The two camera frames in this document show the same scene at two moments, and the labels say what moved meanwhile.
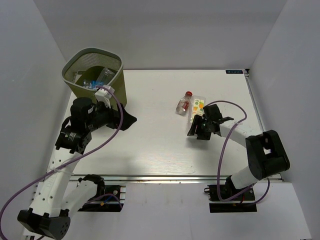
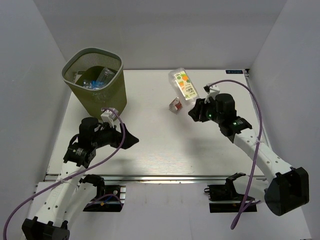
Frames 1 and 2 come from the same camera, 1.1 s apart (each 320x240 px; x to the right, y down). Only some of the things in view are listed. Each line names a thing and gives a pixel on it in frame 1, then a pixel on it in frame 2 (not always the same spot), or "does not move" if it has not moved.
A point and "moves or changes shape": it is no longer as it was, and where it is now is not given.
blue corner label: [233, 71] does not move
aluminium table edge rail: [154, 177] does not move
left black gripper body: [104, 116] to [109, 136]
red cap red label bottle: [183, 104] to [175, 106]
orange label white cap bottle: [196, 104] moves or changes shape
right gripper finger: [197, 120] to [198, 113]
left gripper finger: [127, 120] to [129, 139]
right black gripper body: [205, 131] to [211, 113]
